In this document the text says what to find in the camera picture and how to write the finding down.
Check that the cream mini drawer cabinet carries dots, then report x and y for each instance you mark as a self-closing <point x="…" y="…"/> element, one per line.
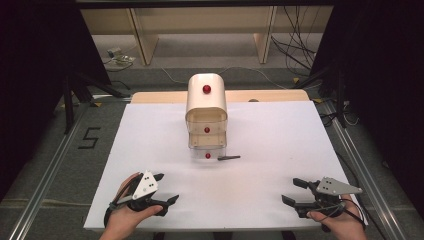
<point x="206" y="100"/>

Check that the dark grey slim pen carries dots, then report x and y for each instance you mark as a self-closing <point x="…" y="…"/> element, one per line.
<point x="229" y="157"/>

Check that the black tripod stand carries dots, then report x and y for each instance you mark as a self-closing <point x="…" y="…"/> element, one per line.
<point x="335" y="90"/>
<point x="70" y="100"/>

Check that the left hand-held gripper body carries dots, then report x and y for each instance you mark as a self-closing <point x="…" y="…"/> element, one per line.
<point x="144" y="188"/>

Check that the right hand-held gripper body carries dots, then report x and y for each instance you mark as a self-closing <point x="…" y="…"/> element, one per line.
<point x="333" y="186"/>

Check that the dark curtain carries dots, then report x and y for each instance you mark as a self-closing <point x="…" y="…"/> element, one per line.
<point x="383" y="93"/>
<point x="36" y="83"/>

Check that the person's left hand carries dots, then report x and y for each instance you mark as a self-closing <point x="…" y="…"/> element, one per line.
<point x="125" y="220"/>

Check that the person's right hand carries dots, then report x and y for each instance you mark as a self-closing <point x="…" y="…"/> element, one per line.
<point x="343" y="226"/>

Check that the clear drawer with red knob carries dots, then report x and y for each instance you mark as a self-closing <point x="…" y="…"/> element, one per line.
<point x="200" y="126"/>
<point x="201" y="143"/>

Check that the aluminium floor rail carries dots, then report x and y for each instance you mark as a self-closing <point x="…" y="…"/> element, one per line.
<point x="43" y="173"/>
<point x="366" y="176"/>

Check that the white power adapter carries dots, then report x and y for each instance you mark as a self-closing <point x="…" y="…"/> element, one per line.
<point x="116" y="55"/>

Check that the light wooden table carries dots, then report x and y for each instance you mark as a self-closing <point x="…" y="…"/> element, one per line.
<point x="266" y="96"/>

